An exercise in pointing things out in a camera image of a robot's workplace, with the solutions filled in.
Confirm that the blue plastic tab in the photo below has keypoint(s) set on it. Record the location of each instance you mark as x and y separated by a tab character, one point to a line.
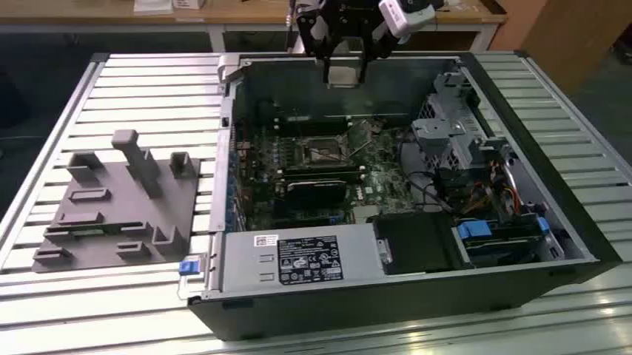
542	225

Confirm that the silver CPU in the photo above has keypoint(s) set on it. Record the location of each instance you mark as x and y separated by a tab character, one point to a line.
345	77

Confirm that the silver power supply unit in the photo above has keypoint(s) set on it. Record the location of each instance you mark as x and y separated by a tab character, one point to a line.
247	259

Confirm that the round coin battery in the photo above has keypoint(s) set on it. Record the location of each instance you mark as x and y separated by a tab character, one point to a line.
377	128

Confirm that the green RAM stick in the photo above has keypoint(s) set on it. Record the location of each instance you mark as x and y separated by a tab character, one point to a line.
94	230

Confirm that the blue case latch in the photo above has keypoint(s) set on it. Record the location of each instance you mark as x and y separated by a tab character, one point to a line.
190	268

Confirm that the black RAM stick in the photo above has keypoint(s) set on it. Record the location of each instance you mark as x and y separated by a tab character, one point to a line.
321	170
324	176

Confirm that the grey metal disk cage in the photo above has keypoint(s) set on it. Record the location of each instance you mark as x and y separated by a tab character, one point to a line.
440	129

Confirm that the black plastic shroud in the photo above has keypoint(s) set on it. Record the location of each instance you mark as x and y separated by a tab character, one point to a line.
415	244

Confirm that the wooden desk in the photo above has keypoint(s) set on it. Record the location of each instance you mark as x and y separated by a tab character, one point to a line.
74	15

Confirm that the blue disk carrier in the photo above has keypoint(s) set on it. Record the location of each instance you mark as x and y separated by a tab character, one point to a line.
474	229

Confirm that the silver chipset heatsink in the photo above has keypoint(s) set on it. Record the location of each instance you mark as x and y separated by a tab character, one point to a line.
365	214

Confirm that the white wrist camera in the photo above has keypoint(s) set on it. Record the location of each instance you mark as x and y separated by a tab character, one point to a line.
410	15

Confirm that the black PC case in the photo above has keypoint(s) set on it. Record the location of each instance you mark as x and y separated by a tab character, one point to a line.
345	314

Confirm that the grey parts rack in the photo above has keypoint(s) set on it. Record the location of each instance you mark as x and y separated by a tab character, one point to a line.
124	207

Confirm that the green motherboard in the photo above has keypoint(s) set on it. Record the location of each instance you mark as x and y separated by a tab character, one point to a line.
385	185

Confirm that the white printed box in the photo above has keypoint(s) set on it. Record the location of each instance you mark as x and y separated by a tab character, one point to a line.
189	3

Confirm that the wooden cabinet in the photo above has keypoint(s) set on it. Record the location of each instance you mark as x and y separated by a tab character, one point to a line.
569	37

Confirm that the black graphics card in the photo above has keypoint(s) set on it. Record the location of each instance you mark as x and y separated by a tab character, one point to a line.
316	192

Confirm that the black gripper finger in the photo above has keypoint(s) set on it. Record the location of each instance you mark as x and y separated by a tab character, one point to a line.
305	40
369	44

